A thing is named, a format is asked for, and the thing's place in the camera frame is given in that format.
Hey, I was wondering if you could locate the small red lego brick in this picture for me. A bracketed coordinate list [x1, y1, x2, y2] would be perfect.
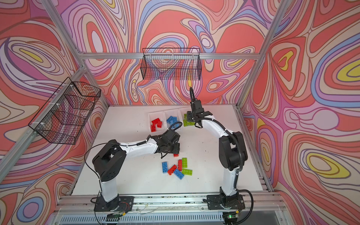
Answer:
[157, 121, 163, 128]

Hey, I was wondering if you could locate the blue lego brick top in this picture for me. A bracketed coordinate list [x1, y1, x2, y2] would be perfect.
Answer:
[166, 116, 174, 125]

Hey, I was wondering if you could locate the large green lego brick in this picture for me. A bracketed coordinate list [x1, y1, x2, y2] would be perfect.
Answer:
[181, 157, 188, 168]

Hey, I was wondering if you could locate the green lego brick bottom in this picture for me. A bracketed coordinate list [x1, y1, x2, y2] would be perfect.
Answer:
[181, 168, 193, 176]

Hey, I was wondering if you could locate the blue lego brick bottom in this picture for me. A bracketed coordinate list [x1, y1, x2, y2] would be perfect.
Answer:
[173, 169, 184, 180]

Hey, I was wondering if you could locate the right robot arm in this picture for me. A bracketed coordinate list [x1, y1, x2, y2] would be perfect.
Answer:
[187, 87, 248, 206]

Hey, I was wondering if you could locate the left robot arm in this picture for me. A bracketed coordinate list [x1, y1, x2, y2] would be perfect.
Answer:
[92, 121, 183, 203]

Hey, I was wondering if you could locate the right white bin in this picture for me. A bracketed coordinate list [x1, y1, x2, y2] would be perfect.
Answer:
[179, 107, 195, 128]

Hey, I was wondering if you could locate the white bin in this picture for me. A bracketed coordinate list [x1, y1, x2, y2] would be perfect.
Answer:
[179, 107, 195, 128]
[164, 109, 182, 128]
[148, 111, 166, 134]

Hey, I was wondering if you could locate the middle white bin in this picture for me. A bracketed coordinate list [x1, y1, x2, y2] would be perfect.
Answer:
[164, 109, 182, 128]

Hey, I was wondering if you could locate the left white bin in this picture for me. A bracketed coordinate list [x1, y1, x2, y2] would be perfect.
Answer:
[148, 111, 166, 134]

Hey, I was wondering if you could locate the black wire basket back wall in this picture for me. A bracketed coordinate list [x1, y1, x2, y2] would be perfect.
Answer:
[140, 47, 202, 81]

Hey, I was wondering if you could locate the black wire basket wall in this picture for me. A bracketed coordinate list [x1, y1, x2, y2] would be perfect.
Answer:
[140, 47, 202, 81]
[28, 78, 101, 145]

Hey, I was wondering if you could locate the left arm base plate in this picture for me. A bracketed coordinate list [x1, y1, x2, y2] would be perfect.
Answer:
[94, 195, 135, 213]

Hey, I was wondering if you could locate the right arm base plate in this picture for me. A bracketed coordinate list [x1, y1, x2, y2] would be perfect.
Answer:
[203, 194, 246, 211]

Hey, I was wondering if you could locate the black wire basket left wall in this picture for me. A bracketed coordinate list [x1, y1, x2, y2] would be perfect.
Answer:
[28, 78, 101, 145]

